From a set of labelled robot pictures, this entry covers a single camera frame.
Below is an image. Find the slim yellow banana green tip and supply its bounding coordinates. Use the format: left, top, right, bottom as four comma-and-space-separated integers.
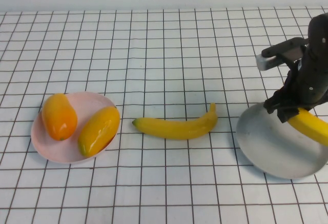
132, 103, 218, 140

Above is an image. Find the orange mango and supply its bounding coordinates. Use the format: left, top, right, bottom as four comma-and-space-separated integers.
42, 93, 78, 141

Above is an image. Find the yellow mango with green tip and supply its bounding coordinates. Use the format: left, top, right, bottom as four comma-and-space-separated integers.
77, 106, 121, 158

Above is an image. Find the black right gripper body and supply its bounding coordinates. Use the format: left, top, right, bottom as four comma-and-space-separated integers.
281, 44, 328, 111

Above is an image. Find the grey round plate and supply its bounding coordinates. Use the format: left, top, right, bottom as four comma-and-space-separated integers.
235, 102, 328, 179

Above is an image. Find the white checked tablecloth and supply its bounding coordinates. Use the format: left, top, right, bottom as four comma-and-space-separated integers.
0, 5, 328, 224

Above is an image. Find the pink round plate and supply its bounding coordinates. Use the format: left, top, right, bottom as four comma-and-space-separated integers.
30, 91, 120, 164

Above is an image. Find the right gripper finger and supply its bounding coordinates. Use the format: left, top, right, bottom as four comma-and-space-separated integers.
276, 105, 300, 124
263, 94, 285, 115

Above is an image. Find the right wrist camera silver front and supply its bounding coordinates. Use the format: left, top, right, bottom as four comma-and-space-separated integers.
255, 36, 311, 71

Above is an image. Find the thick yellow banana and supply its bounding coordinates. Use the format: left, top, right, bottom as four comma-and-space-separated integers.
288, 107, 328, 147

